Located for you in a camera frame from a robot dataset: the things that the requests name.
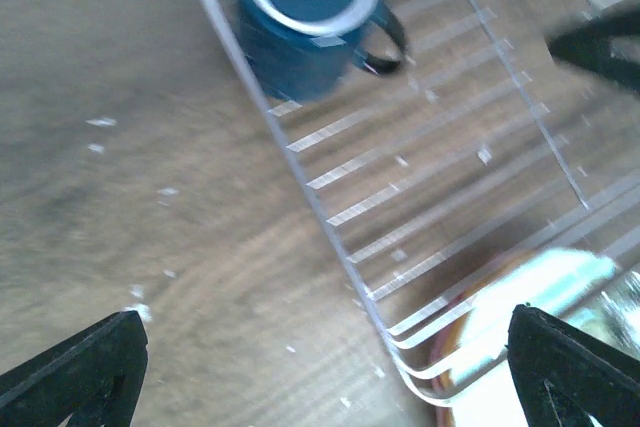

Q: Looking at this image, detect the orange scalloped plate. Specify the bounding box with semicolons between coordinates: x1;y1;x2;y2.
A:
429;250;537;427

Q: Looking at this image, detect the wire dish rack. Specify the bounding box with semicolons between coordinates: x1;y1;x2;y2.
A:
199;0;639;407

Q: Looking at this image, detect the teal flower plate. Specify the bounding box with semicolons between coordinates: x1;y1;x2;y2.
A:
434;248;639;426

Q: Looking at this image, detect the blue enamel mug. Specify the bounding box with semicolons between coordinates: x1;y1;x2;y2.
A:
238;0;408;104

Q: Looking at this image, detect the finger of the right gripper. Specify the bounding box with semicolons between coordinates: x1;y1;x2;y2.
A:
545;8;639;96

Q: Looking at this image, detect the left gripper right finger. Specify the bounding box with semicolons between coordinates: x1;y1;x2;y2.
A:
507;304;639;427

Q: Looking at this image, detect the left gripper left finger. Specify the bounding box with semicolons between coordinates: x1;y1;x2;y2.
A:
1;311;148;426

